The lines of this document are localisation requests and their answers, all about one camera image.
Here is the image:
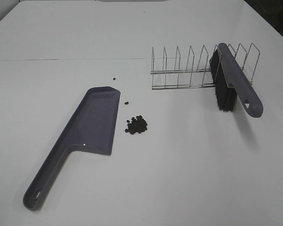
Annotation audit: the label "coffee bean pile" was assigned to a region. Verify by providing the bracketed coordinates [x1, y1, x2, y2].
[125, 115, 148, 135]

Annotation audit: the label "purple plastic dustpan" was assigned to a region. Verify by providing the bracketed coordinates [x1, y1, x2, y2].
[23, 86, 121, 211]

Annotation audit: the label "purple brush black bristles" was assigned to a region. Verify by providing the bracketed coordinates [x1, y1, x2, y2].
[210, 43, 263, 118]

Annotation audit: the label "metal wire rack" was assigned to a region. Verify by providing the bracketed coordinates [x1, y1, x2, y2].
[150, 43, 261, 90]

